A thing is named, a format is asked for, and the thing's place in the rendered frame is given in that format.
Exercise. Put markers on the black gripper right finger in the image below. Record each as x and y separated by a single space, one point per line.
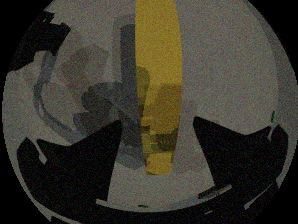
226 151

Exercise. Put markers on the yellow bar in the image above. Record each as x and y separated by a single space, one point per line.
159 81

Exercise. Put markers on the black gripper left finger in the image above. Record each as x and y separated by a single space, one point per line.
90 161

